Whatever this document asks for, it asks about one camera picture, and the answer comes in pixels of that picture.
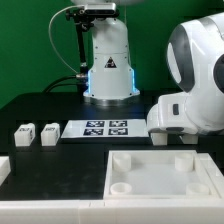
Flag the white square tabletop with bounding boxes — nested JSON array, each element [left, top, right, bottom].
[[103, 150, 221, 200]]

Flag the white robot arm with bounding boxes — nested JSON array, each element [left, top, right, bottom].
[[71, 0, 224, 136]]

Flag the white sheet with tags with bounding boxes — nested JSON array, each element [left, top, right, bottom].
[[62, 119, 148, 139]]

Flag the white obstacle fence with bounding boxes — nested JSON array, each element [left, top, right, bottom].
[[0, 152, 224, 224]]

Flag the black camera stand pole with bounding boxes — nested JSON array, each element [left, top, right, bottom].
[[76, 22, 88, 92]]

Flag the black cables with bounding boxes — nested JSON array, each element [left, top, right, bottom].
[[43, 75, 90, 94]]

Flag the black camera on stand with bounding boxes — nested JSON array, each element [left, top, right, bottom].
[[66, 3, 119, 21]]

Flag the grey cable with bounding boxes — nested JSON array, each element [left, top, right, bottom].
[[48, 5, 88, 78]]

